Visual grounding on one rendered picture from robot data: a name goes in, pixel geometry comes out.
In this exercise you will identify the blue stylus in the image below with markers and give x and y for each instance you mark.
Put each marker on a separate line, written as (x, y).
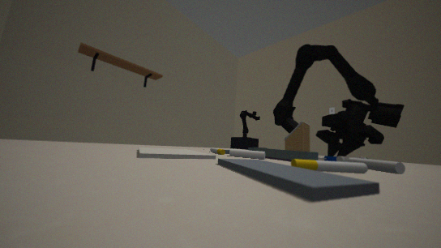
(328, 158)

